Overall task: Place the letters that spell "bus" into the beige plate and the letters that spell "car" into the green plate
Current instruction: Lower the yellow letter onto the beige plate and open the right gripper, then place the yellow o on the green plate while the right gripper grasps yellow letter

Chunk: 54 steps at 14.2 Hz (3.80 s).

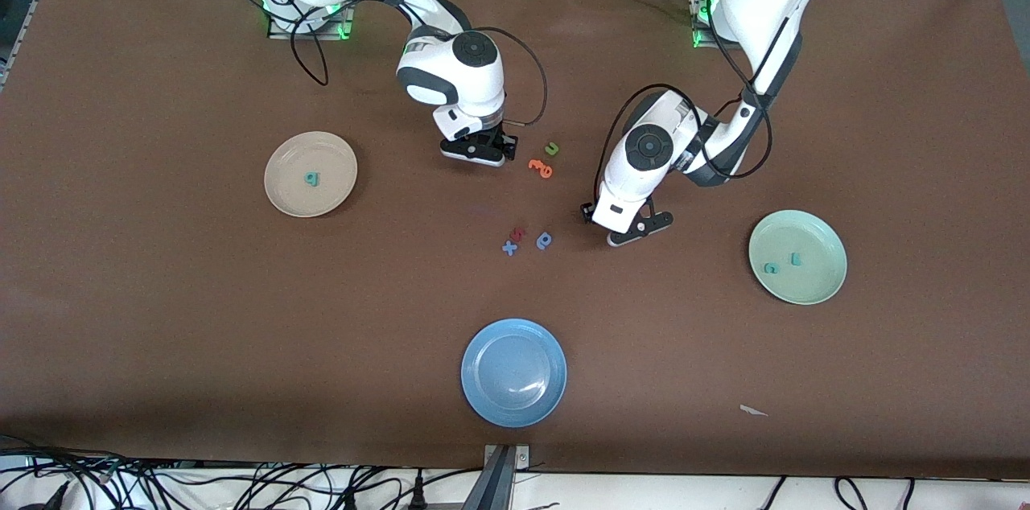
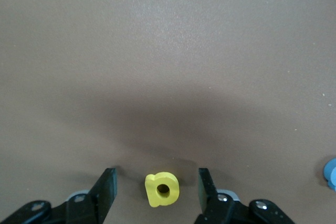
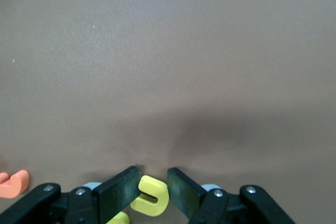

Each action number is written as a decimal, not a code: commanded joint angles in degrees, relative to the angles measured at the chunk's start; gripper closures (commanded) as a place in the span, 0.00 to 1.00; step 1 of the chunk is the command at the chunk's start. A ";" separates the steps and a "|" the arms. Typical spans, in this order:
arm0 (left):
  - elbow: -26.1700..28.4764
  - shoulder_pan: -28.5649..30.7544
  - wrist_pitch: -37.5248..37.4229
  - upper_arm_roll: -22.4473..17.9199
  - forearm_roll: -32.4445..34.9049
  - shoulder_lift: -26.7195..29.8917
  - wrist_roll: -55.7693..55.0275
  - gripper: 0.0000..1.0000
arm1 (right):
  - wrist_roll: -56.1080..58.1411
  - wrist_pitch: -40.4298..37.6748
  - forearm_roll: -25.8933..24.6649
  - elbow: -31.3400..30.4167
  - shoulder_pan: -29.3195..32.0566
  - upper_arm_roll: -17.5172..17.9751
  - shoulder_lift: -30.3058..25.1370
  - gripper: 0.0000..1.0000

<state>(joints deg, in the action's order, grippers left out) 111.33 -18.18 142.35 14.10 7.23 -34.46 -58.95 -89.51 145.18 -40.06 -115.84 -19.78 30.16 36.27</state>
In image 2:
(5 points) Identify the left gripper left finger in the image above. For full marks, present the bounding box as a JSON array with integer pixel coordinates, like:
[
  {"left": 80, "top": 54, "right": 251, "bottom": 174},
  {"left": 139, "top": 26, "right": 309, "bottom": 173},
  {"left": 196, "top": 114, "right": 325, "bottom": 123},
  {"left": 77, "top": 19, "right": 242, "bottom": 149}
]
[{"left": 0, "top": 167, "right": 118, "bottom": 224}]

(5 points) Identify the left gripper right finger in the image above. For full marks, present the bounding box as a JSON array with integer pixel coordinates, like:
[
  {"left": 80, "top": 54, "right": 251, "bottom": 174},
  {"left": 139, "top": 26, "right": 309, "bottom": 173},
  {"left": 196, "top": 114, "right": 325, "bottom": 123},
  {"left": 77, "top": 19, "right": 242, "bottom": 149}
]
[{"left": 193, "top": 167, "right": 299, "bottom": 224}]

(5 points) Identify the yellow letter o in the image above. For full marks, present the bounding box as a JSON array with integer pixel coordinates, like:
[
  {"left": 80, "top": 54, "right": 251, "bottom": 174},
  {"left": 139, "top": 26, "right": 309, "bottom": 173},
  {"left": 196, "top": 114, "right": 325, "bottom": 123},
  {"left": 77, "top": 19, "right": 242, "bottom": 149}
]
[{"left": 144, "top": 172, "right": 181, "bottom": 208}]

